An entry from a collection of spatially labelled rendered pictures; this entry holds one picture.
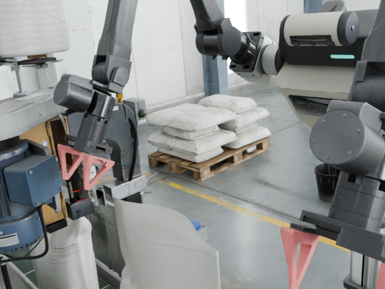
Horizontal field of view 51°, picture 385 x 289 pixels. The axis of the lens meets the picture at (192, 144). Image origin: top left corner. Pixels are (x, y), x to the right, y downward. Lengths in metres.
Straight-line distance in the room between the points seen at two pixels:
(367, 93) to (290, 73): 0.67
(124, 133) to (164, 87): 5.33
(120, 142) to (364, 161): 1.02
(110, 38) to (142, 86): 5.51
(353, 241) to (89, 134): 0.60
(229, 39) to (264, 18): 7.43
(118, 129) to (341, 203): 0.97
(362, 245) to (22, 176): 0.71
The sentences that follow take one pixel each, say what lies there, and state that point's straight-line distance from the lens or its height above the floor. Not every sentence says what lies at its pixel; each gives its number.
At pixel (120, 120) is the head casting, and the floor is 1.28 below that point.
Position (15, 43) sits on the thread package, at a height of 1.56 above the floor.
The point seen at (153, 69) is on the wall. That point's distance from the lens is 6.52.
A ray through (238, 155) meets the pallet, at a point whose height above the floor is 0.09.
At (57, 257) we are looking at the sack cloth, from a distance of 1.72.
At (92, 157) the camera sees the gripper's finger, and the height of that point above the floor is 1.33.
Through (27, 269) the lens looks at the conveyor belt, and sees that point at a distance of 2.42.
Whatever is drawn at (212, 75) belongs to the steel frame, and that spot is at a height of 0.54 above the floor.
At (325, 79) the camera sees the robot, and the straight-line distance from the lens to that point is 1.10.
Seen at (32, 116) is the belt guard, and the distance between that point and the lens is 1.03.
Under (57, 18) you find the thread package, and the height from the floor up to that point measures 1.61.
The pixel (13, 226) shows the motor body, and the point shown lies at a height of 1.16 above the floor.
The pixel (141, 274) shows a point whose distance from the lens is 1.21.
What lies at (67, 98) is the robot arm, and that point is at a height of 1.45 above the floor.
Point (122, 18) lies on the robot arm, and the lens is 0.93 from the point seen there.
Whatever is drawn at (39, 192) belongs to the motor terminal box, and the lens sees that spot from 0.97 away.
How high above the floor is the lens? 1.59
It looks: 18 degrees down
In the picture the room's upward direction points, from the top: 5 degrees counter-clockwise
